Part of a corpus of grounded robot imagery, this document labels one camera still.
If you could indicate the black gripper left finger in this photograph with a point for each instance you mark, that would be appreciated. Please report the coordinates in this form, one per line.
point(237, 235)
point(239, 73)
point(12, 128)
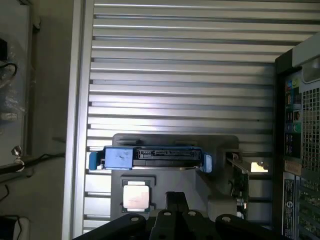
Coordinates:
point(165, 225)

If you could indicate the grey parts rack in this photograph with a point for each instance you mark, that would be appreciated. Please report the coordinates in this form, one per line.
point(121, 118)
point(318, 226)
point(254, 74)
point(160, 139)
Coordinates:
point(217, 147)

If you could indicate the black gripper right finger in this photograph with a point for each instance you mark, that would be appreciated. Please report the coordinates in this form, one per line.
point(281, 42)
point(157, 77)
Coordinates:
point(190, 225)

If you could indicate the black open PC case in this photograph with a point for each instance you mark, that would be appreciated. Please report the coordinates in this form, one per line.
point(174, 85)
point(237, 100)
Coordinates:
point(292, 195)

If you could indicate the hard disk in blue caddy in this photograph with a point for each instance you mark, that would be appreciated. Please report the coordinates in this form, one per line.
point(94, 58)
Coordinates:
point(117, 157)

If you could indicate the aluminium table frame rail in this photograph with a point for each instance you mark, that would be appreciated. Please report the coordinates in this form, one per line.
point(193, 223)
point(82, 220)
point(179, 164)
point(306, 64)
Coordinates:
point(77, 100)

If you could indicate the silver metal bolt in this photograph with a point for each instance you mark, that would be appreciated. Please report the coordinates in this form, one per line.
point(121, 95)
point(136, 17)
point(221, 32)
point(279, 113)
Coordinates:
point(17, 151)

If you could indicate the silver CPU chip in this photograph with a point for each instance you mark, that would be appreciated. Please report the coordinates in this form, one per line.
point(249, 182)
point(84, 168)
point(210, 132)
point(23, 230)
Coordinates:
point(136, 198)

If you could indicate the green graphics card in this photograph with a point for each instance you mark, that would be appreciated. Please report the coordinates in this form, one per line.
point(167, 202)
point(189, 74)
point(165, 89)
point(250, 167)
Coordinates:
point(242, 182)

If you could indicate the clear plastic bag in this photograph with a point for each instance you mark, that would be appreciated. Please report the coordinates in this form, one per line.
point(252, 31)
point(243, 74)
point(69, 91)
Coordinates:
point(10, 100)

